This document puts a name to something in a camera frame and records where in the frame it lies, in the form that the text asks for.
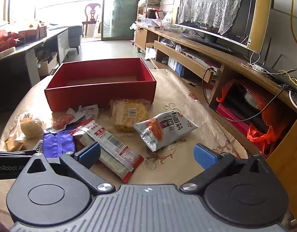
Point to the white snack box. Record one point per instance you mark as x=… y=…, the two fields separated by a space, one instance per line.
x=163 y=130

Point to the red cardboard box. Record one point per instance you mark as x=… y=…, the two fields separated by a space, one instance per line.
x=97 y=94

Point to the purple snack packet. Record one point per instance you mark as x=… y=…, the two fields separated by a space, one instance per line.
x=59 y=141

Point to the wooden chair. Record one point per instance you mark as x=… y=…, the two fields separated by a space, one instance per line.
x=91 y=14

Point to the sausage snack packet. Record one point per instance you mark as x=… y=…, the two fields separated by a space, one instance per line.
x=64 y=122

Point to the white shopping bag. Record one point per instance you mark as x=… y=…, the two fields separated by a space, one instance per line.
x=150 y=53

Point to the golden snack packet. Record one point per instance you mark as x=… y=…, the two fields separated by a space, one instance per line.
x=14 y=143

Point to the wooden television cabinet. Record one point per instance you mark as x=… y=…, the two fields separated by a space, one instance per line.
x=235 y=61

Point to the glass sliding door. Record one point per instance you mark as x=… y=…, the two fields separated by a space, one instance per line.
x=119 y=9

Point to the cluttered shelf rack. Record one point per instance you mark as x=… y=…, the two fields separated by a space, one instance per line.
x=151 y=4

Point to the boxes on side table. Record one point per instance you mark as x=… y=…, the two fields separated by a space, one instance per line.
x=32 y=30

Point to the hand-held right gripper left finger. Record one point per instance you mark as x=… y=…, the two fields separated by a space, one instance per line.
x=88 y=154

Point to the round pastry packet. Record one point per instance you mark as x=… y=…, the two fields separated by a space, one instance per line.
x=30 y=128

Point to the white lace cloth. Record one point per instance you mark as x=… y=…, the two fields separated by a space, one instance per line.
x=206 y=2

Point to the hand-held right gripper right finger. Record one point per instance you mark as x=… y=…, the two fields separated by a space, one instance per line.
x=204 y=156

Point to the curved television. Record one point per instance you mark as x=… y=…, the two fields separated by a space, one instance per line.
x=253 y=9

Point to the long red white snack packet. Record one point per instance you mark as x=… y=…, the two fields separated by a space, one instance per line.
x=114 y=147

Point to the black router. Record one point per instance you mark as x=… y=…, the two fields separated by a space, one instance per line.
x=278 y=73

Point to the yellow noodle snack packet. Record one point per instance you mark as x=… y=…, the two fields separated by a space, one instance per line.
x=129 y=116

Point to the blue white box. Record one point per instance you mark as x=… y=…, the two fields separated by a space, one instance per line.
x=175 y=65

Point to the red plastic bag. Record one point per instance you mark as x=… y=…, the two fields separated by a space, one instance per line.
x=269 y=116

